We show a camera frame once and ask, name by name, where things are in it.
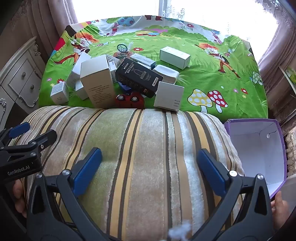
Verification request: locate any square white box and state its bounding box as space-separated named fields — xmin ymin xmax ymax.
xmin=153 ymin=82 xmax=185 ymax=112

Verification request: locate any white box with teal end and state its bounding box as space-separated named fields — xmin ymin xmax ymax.
xmin=130 ymin=53 xmax=156 ymax=69

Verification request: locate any small white cube box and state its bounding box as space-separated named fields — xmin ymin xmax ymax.
xmin=50 ymin=82 xmax=70 ymax=105

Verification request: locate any round-top card package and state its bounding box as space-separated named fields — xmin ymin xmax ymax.
xmin=112 ymin=43 xmax=134 ymax=61

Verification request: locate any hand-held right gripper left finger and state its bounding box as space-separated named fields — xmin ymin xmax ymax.
xmin=26 ymin=147 xmax=111 ymax=241

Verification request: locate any purple cardboard box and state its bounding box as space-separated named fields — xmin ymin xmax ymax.
xmin=223 ymin=118 xmax=288 ymax=200

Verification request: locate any striped plush cushion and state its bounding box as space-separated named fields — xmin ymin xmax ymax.
xmin=14 ymin=105 xmax=245 ymax=241

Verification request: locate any white lace curtain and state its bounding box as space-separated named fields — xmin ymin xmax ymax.
xmin=159 ymin=0 xmax=296 ymax=26

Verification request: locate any white rounded case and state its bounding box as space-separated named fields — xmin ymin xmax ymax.
xmin=153 ymin=64 xmax=180 ymax=84

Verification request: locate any tall white box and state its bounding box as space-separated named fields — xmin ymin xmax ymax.
xmin=80 ymin=56 xmax=116 ymax=109

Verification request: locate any green cartoon printed sheet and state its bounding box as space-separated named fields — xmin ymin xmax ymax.
xmin=37 ymin=15 xmax=269 ymax=121

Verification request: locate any plain white box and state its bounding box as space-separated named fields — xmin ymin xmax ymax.
xmin=74 ymin=81 xmax=89 ymax=100
xmin=66 ymin=52 xmax=92 ymax=88

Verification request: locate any white carved dresser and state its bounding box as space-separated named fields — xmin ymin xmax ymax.
xmin=0 ymin=36 xmax=50 ymax=130

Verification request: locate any long white box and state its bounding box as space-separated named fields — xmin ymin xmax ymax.
xmin=159 ymin=46 xmax=191 ymax=70

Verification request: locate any pink curtain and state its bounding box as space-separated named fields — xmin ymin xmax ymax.
xmin=30 ymin=0 xmax=79 ymax=70
xmin=258 ymin=14 xmax=296 ymax=112

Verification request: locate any white metal shelf stand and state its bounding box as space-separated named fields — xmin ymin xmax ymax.
xmin=278 ymin=65 xmax=296 ymax=98

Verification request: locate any person's left hand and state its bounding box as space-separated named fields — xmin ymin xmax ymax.
xmin=13 ymin=179 xmax=28 ymax=218

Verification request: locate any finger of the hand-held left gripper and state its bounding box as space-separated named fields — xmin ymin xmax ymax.
xmin=0 ymin=130 xmax=57 ymax=156
xmin=0 ymin=122 xmax=31 ymax=149

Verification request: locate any black printed box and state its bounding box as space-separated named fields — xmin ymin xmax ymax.
xmin=115 ymin=57 xmax=164 ymax=98

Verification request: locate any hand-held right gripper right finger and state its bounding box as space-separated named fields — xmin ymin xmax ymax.
xmin=192 ymin=148 xmax=278 ymax=241

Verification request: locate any white printed medicine box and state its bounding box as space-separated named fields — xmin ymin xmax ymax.
xmin=106 ymin=54 xmax=121 ymax=83

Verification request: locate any red toy car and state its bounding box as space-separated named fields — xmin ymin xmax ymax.
xmin=116 ymin=91 xmax=145 ymax=109

